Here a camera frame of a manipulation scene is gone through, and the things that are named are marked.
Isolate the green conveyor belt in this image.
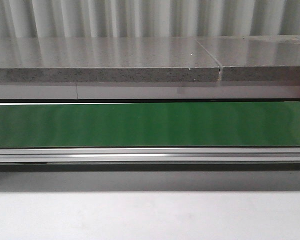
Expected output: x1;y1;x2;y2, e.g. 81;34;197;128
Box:
0;101;300;148

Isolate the white corrugated curtain backdrop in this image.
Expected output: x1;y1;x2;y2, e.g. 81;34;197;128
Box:
0;0;300;38

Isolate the silver aluminium conveyor rail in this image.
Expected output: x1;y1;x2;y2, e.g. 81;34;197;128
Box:
0;147;300;163

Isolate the grey stone slab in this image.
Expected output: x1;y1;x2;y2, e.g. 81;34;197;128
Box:
196;35;300;82
0;37;219;83

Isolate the grey stone slab right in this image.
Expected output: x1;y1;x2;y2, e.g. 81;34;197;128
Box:
196;35;300;82

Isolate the grey stone slab left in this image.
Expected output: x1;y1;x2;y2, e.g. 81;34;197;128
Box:
0;37;219;83

